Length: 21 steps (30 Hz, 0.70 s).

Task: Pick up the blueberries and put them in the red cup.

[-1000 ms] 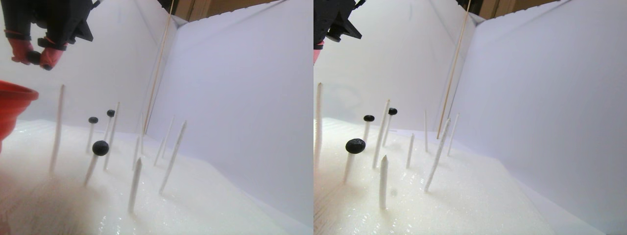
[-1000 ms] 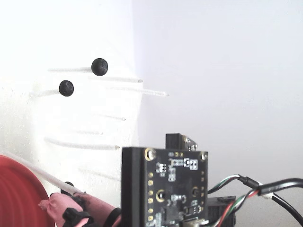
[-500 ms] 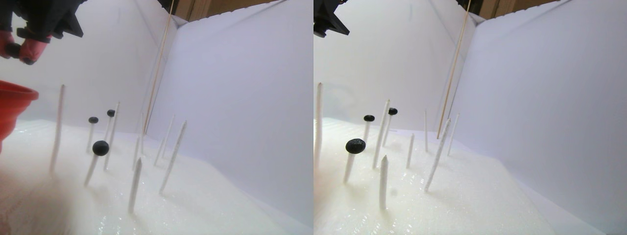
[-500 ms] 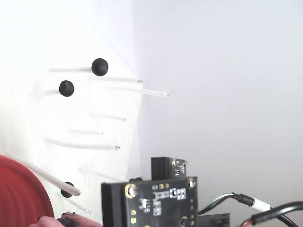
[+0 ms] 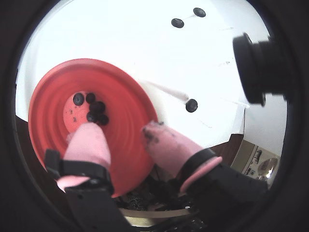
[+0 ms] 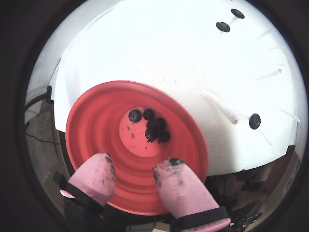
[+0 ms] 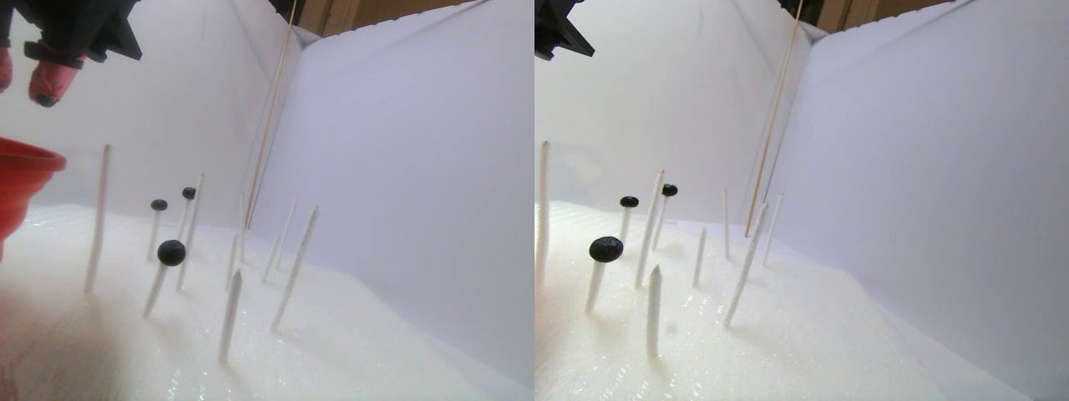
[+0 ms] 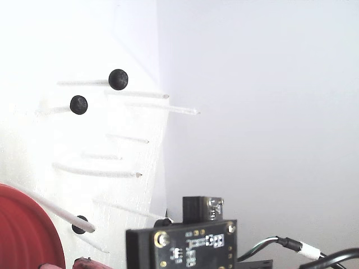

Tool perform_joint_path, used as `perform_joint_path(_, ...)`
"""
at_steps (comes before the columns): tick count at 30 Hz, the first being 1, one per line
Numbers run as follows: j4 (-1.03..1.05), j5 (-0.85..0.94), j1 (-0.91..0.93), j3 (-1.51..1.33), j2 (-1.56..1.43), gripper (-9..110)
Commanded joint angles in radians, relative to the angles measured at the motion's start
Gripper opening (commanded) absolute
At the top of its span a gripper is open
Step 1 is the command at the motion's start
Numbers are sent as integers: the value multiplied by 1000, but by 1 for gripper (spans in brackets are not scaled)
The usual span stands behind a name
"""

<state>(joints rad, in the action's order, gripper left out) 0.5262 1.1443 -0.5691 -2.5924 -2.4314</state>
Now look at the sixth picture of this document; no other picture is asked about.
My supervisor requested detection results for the dark blueberry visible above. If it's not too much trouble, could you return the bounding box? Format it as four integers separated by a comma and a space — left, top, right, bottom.
216, 21, 231, 33
128, 109, 142, 123
144, 128, 157, 141
158, 130, 171, 144
230, 8, 245, 19
146, 119, 159, 131
249, 113, 262, 130
155, 117, 167, 130
143, 108, 155, 121

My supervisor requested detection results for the black power cable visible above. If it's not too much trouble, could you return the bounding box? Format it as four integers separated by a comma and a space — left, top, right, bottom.
25, 86, 53, 114

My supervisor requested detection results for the white thin stick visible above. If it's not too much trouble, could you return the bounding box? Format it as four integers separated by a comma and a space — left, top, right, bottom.
257, 29, 273, 39
255, 69, 282, 80
280, 108, 300, 123

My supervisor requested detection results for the pink covered gripper finger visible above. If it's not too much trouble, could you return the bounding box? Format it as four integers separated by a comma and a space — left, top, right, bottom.
152, 157, 232, 232
54, 152, 117, 232

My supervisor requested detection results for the white foam base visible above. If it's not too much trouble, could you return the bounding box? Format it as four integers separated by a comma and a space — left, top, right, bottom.
50, 0, 302, 175

